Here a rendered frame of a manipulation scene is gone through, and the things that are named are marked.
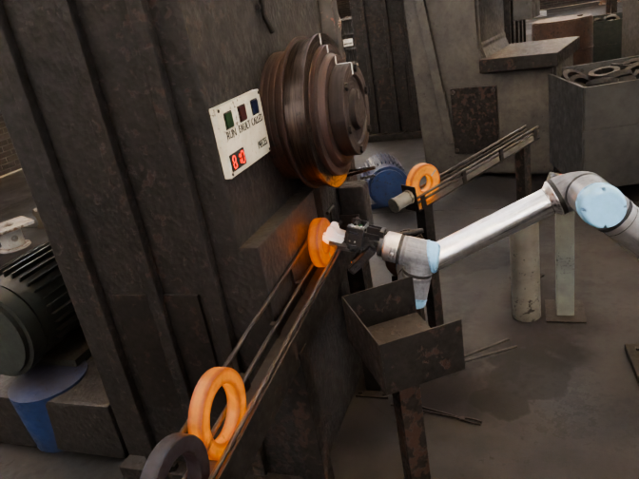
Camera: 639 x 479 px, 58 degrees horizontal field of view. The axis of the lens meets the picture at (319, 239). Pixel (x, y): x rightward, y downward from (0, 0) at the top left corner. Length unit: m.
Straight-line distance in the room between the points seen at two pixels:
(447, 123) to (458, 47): 0.55
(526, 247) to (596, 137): 1.41
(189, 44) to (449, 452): 1.49
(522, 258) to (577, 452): 0.84
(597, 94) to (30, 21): 2.98
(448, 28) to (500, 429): 3.06
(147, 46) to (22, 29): 0.39
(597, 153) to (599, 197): 2.12
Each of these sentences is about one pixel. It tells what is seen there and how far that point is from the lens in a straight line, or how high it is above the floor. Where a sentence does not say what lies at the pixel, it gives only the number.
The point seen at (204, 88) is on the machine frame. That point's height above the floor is 1.29.
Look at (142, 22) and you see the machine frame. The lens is 1.46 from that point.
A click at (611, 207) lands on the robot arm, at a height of 0.80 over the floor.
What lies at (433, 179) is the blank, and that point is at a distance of 2.36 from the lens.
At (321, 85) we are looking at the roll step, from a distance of 1.69.
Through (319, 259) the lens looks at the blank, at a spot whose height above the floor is 0.72.
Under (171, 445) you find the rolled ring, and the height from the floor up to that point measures 0.76.
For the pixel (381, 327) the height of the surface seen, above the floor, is 0.61.
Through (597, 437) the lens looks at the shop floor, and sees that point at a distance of 2.16.
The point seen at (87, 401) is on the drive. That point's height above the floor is 0.25.
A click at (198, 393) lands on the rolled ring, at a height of 0.77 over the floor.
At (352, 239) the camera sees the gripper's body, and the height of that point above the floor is 0.77.
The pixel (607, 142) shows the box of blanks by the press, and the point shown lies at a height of 0.40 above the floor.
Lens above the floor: 1.43
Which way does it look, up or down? 22 degrees down
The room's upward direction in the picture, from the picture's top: 10 degrees counter-clockwise
